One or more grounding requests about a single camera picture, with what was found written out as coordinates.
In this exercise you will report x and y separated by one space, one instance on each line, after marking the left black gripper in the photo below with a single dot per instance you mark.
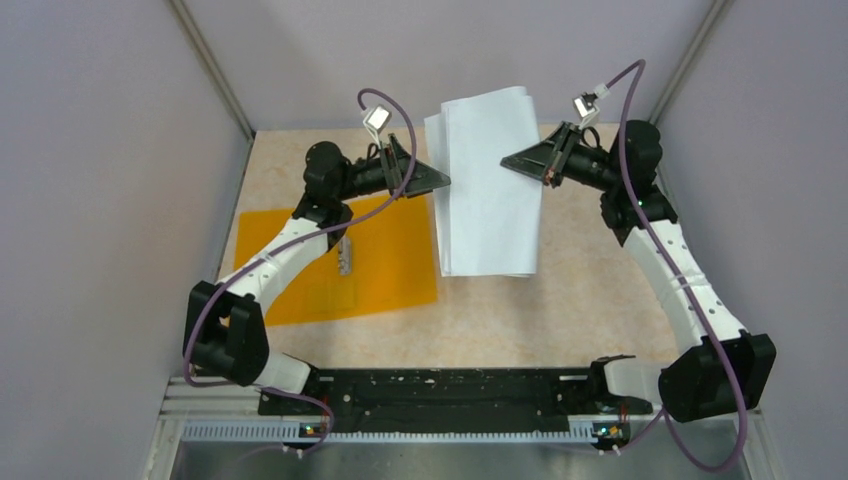
395 162

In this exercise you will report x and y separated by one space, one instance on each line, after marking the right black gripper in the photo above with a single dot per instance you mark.
547 160

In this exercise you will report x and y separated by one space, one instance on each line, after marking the white paper sheets stack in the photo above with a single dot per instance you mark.
488 218

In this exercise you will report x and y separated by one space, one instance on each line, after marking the orange plastic clip folder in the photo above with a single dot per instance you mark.
392 268

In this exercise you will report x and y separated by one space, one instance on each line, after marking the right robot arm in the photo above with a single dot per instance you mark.
721 366

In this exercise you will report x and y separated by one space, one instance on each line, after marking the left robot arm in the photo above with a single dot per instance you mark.
225 333

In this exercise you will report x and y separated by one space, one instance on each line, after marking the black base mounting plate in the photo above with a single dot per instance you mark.
455 400

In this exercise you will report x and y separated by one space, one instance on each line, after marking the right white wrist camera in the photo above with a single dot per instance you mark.
587 110

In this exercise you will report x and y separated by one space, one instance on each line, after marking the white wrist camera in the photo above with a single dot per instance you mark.
587 110
374 120

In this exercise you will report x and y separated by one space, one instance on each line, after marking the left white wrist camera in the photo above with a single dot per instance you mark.
374 120

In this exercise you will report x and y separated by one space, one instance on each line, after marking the right aluminium frame post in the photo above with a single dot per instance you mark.
691 55

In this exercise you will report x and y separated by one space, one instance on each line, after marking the white slotted cable duct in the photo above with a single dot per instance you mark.
254 431

